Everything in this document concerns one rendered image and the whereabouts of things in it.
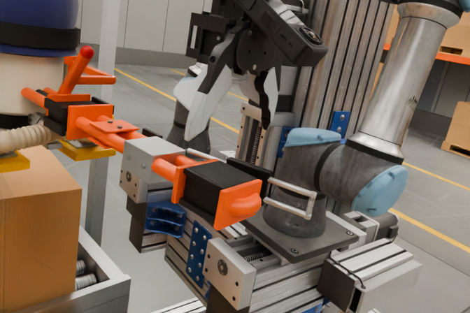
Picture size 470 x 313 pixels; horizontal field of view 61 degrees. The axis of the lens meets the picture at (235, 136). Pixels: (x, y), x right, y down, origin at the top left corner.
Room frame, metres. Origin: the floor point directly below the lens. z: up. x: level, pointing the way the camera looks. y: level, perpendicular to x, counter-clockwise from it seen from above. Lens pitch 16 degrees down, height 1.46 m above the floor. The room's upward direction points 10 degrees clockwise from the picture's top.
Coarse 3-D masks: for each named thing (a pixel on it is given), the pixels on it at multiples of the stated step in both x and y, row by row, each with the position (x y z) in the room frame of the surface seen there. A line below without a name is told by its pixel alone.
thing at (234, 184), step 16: (208, 160) 0.51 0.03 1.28; (176, 176) 0.46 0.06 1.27; (192, 176) 0.45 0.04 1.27; (208, 176) 0.45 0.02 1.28; (224, 176) 0.46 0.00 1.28; (240, 176) 0.47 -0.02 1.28; (176, 192) 0.46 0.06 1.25; (192, 192) 0.46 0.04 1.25; (208, 192) 0.44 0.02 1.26; (224, 192) 0.41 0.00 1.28; (240, 192) 0.43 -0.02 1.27; (256, 192) 0.46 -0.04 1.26; (192, 208) 0.45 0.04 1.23; (208, 208) 0.44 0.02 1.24; (224, 208) 0.41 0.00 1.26; (224, 224) 0.42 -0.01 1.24
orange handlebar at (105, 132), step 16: (80, 80) 0.98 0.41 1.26; (96, 80) 1.02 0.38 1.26; (112, 80) 1.05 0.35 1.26; (32, 96) 0.74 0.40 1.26; (80, 128) 0.62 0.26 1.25; (96, 128) 0.60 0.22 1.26; (112, 128) 0.60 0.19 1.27; (128, 128) 0.61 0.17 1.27; (112, 144) 0.57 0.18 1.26; (160, 160) 0.51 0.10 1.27; (176, 160) 0.54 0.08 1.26; (192, 160) 0.53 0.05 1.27; (240, 208) 0.42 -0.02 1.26; (256, 208) 0.44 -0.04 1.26
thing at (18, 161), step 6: (0, 156) 0.68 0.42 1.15; (6, 156) 0.69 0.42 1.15; (12, 156) 0.69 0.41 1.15; (18, 156) 0.70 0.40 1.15; (24, 156) 0.71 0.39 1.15; (0, 162) 0.66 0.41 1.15; (6, 162) 0.67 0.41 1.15; (12, 162) 0.67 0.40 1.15; (18, 162) 0.68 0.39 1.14; (24, 162) 0.69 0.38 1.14; (30, 162) 0.70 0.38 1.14; (0, 168) 0.65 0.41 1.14; (6, 168) 0.66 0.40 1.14; (12, 168) 0.67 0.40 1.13; (18, 168) 0.68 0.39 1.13; (24, 168) 0.69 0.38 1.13
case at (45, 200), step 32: (32, 160) 1.13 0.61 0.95; (0, 192) 0.90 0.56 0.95; (32, 192) 0.93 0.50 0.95; (64, 192) 0.98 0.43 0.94; (0, 224) 0.87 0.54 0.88; (32, 224) 0.92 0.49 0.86; (64, 224) 0.98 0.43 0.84; (0, 256) 0.87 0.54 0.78; (32, 256) 0.93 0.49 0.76; (64, 256) 0.98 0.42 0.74; (0, 288) 0.88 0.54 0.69; (32, 288) 0.93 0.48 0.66; (64, 288) 0.99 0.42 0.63
